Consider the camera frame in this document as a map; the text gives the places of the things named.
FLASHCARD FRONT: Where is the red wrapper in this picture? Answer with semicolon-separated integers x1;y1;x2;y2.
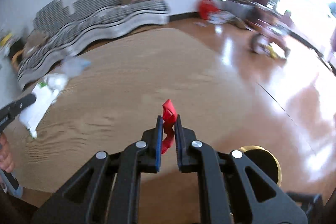
161;99;178;154

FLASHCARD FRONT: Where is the black white striped sofa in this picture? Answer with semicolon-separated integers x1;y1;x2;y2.
17;0;170;89

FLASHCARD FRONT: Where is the white paper trash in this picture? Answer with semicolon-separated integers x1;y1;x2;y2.
19;73;69;139

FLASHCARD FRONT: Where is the pink children's tricycle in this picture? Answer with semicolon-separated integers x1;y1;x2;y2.
246;7;294;59

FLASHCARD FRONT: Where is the beige dotted clothing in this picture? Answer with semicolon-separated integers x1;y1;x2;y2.
22;30;49;59

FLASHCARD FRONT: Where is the black gold trash bin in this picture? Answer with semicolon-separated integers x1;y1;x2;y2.
239;145;282;186

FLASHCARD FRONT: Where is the person's left hand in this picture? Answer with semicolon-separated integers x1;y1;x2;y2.
0;133;15;173

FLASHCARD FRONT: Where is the clear plastic bag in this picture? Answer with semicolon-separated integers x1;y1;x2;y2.
60;56;91;78

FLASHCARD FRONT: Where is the red plastic bag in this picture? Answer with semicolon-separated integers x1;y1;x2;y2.
198;0;219;20

